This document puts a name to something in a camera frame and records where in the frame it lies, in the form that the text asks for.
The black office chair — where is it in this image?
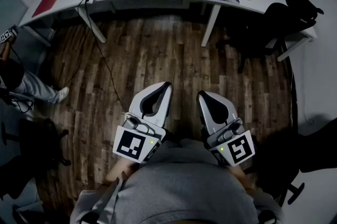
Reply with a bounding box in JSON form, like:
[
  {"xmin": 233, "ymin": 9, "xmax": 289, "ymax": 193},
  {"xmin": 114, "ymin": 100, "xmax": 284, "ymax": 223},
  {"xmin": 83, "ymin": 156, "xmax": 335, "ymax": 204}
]
[
  {"xmin": 252, "ymin": 117, "xmax": 337, "ymax": 205},
  {"xmin": 0, "ymin": 117, "xmax": 72, "ymax": 200},
  {"xmin": 215, "ymin": 0, "xmax": 324, "ymax": 73}
]

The black shoulder strap buckle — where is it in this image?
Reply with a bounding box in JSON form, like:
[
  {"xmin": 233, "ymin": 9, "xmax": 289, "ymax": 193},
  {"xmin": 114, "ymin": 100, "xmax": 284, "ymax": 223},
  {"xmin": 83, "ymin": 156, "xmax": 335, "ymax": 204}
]
[
  {"xmin": 259, "ymin": 209, "xmax": 277, "ymax": 224},
  {"xmin": 78, "ymin": 212, "xmax": 101, "ymax": 224}
]

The white desk leg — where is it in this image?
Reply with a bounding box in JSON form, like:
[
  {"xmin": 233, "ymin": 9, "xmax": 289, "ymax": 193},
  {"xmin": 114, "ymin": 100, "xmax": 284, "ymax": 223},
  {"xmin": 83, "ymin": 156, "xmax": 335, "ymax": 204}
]
[
  {"xmin": 78, "ymin": 6, "xmax": 107, "ymax": 44},
  {"xmin": 201, "ymin": 4, "xmax": 221, "ymax": 47}
]

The person's grey shirt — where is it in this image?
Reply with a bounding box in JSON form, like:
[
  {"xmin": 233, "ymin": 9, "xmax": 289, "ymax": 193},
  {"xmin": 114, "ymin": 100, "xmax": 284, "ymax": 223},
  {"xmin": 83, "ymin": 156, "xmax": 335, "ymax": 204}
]
[{"xmin": 70, "ymin": 138, "xmax": 285, "ymax": 224}]

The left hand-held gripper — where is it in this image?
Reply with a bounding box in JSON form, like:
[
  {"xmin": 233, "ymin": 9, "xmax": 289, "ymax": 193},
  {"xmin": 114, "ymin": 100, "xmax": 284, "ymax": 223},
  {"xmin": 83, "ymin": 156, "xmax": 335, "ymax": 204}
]
[{"xmin": 112, "ymin": 81, "xmax": 174, "ymax": 165}]

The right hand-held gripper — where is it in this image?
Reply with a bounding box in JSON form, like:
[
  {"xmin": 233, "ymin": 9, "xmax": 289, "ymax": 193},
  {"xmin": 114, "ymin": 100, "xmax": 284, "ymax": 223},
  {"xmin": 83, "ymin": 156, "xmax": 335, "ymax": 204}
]
[{"xmin": 197, "ymin": 90, "xmax": 256, "ymax": 168}]

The person's right forearm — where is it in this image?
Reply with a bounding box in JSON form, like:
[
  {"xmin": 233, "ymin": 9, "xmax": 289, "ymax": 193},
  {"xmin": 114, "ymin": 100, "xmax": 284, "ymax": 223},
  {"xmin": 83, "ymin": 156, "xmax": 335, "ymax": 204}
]
[{"xmin": 227, "ymin": 164, "xmax": 256, "ymax": 195}]

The red flat laptop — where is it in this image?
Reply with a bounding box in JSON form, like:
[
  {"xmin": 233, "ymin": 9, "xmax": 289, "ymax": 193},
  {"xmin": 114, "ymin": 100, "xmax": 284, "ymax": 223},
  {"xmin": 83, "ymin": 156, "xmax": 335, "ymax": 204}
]
[{"xmin": 31, "ymin": 0, "xmax": 67, "ymax": 18}]

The black floor cable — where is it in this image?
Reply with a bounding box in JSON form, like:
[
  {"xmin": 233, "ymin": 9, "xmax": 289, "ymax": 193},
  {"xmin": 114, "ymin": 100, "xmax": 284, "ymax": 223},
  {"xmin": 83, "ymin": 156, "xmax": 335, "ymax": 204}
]
[{"xmin": 63, "ymin": 0, "xmax": 127, "ymax": 114}]

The person's left forearm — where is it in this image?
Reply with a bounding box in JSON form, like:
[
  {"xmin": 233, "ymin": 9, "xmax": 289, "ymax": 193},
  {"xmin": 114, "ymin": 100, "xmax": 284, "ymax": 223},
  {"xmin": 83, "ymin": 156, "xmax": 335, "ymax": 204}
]
[{"xmin": 105, "ymin": 158, "xmax": 137, "ymax": 187}]

